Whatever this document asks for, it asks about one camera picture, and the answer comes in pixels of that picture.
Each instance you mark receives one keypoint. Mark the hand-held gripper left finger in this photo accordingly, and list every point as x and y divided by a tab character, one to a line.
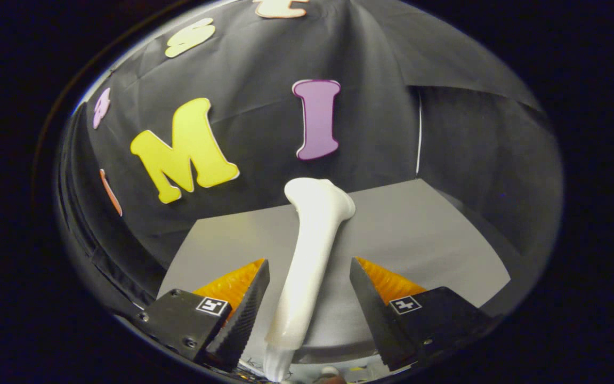
243	314

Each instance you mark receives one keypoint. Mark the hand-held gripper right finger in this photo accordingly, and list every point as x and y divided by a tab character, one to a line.
373	314

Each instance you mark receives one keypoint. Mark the white garment steamer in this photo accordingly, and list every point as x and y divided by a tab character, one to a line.
309	256

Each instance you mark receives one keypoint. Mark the grey cabinet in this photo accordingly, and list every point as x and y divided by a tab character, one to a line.
419	240

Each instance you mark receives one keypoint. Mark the black backdrop cloth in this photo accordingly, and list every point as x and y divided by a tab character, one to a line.
392	80

